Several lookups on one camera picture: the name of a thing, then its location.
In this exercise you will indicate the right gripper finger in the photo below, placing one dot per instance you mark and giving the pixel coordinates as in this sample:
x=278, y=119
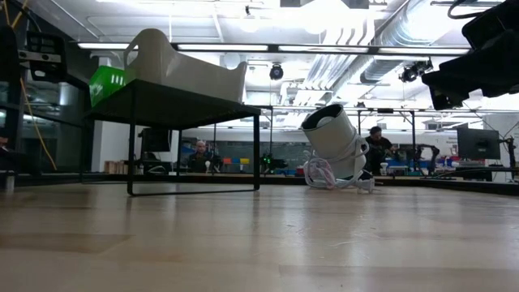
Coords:
x=454, y=87

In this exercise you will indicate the green plastic basket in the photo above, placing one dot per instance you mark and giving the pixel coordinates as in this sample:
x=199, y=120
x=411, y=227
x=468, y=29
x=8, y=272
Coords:
x=105, y=81

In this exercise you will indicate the black background robot arm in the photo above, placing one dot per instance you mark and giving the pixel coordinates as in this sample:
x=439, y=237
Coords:
x=271, y=163
x=430, y=152

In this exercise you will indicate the black ceiling spotlight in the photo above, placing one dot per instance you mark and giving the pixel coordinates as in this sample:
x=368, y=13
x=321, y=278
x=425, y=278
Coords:
x=415, y=69
x=276, y=72

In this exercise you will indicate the black computer monitor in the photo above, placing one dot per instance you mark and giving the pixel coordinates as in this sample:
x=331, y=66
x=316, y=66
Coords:
x=478, y=144
x=156, y=140

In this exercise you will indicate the person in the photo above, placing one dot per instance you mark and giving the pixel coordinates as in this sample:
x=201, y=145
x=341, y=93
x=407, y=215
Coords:
x=200, y=158
x=377, y=146

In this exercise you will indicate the wooden crate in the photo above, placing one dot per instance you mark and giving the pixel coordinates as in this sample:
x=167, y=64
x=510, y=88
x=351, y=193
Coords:
x=117, y=167

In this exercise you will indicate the black perforated metal shelf riser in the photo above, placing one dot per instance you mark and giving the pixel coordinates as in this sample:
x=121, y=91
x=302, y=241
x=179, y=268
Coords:
x=170, y=105

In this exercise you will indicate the long ceiling light strip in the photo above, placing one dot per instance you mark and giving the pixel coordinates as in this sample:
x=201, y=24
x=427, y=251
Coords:
x=223, y=47

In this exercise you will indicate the orange storage bin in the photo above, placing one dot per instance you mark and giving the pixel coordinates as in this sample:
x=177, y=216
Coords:
x=227, y=161

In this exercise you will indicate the blue storage bin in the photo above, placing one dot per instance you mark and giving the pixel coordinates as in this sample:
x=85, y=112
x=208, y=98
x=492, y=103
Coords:
x=236, y=161

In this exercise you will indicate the yellow storage bin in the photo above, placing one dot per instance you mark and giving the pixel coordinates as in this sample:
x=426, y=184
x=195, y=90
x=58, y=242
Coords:
x=245, y=161

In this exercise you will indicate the black metal table frame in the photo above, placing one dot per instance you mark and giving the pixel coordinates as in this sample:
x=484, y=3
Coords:
x=385, y=110

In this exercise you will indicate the black aluminium table frame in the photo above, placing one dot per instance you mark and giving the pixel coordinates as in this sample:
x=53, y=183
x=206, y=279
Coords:
x=48, y=177

